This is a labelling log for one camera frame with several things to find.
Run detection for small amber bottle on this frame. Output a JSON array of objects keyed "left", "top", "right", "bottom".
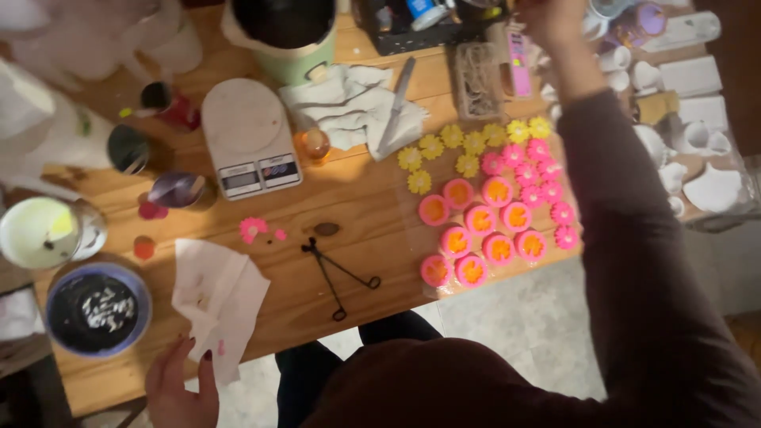
[{"left": 295, "top": 127, "right": 333, "bottom": 166}]

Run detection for black wick trimmer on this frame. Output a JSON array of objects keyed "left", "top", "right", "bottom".
[{"left": 300, "top": 237, "right": 382, "bottom": 323}]

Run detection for dark cup with stick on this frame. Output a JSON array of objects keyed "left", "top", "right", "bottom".
[{"left": 106, "top": 124, "right": 151, "bottom": 177}]

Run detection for group of pink wax daisies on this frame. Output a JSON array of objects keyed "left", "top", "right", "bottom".
[{"left": 480, "top": 138, "right": 581, "bottom": 251}]

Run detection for loose pink wax flower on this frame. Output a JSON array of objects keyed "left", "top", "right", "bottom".
[{"left": 239, "top": 216, "right": 270, "bottom": 245}]

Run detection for glass jar with white wax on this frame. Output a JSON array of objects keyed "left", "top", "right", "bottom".
[{"left": 0, "top": 195, "right": 108, "bottom": 272}]

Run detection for green melting pot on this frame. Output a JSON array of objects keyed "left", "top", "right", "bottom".
[{"left": 221, "top": 0, "right": 338, "bottom": 88}]

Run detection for white plastic bag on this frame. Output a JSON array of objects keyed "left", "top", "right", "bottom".
[{"left": 0, "top": 0, "right": 204, "bottom": 85}]

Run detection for red cup with stick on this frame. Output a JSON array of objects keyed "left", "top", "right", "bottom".
[{"left": 138, "top": 81, "right": 202, "bottom": 133}]

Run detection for person's right hand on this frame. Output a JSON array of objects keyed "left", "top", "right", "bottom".
[{"left": 515, "top": 0, "right": 591, "bottom": 53}]

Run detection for tray of white moulds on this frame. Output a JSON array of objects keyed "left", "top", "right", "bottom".
[{"left": 538, "top": 0, "right": 761, "bottom": 234}]

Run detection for black crate with bottles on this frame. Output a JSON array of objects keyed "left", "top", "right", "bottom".
[{"left": 356, "top": 0, "right": 513, "bottom": 58}]

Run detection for person's legs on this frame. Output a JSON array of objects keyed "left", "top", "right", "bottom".
[{"left": 275, "top": 310, "right": 444, "bottom": 428}]

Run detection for metal knife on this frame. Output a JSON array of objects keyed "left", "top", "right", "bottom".
[{"left": 377, "top": 56, "right": 417, "bottom": 153}]

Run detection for blue bowl with dark wax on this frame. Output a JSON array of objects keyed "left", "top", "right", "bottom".
[{"left": 44, "top": 262, "right": 153, "bottom": 359}]

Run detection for group of pink round candles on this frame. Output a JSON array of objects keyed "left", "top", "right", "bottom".
[{"left": 417, "top": 176, "right": 548, "bottom": 290}]

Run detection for white kitchen scale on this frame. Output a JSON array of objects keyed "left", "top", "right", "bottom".
[{"left": 201, "top": 77, "right": 304, "bottom": 201}]

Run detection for brown sponge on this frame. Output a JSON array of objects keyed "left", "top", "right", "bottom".
[{"left": 634, "top": 90, "right": 681, "bottom": 126}]

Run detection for person's left hand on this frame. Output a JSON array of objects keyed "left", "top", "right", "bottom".
[{"left": 145, "top": 334, "right": 221, "bottom": 428}]

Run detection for white crumpled cloth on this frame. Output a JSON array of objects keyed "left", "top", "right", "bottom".
[{"left": 279, "top": 64, "right": 430, "bottom": 162}]

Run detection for pink wax disc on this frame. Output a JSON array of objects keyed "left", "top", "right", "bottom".
[{"left": 137, "top": 200, "right": 170, "bottom": 221}]

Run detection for pink lighter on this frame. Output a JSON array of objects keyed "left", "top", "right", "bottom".
[{"left": 507, "top": 30, "right": 534, "bottom": 99}]

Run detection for purple jar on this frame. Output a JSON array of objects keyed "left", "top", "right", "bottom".
[{"left": 611, "top": 0, "right": 668, "bottom": 50}]

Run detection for white paper tissue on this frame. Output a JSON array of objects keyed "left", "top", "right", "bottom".
[{"left": 172, "top": 238, "right": 272, "bottom": 385}]

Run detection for purple cup with stick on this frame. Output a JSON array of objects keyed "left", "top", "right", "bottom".
[{"left": 147, "top": 172, "right": 207, "bottom": 210}]

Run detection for clear plastic sheet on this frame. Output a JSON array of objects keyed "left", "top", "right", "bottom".
[{"left": 394, "top": 118, "right": 583, "bottom": 299}]

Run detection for white paper bag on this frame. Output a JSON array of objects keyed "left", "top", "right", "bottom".
[{"left": 0, "top": 58, "right": 115, "bottom": 180}]

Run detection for group of yellow wax flowers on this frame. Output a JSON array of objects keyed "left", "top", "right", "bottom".
[{"left": 396, "top": 116, "right": 553, "bottom": 196}]

